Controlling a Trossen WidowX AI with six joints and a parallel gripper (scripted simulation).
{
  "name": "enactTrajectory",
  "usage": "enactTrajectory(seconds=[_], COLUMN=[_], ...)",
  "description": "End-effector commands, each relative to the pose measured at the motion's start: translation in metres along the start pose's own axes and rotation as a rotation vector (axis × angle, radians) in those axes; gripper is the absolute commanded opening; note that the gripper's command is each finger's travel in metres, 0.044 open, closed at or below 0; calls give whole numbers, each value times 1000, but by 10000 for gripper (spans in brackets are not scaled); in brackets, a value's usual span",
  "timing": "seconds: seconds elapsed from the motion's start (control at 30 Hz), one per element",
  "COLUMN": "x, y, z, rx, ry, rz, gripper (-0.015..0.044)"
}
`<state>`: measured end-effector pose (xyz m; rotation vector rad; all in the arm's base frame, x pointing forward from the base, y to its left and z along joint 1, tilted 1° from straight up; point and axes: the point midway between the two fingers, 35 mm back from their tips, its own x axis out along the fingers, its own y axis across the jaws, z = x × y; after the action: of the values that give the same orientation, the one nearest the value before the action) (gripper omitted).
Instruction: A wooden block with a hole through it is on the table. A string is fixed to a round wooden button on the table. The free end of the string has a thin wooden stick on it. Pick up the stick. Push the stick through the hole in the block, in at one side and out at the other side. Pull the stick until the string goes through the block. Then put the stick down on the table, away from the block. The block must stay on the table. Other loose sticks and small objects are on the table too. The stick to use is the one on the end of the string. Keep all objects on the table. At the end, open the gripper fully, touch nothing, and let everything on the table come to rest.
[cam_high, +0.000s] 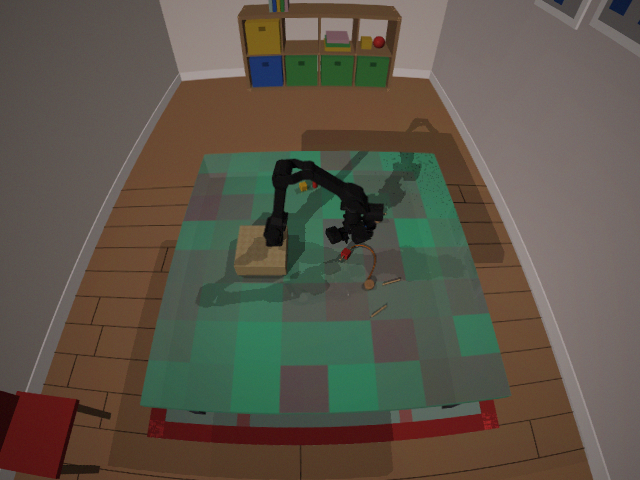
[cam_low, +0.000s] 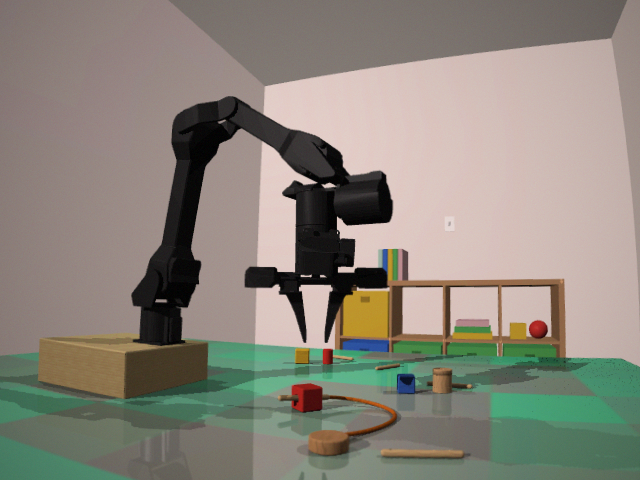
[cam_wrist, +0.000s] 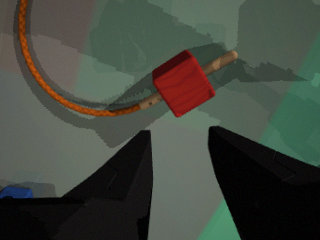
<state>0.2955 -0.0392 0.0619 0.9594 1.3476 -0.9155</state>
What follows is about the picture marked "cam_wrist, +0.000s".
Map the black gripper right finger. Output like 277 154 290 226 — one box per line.
208 125 320 240

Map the red block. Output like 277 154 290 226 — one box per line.
152 49 215 117

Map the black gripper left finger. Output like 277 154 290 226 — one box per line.
0 129 153 240

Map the blue block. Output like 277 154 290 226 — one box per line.
0 187 33 199

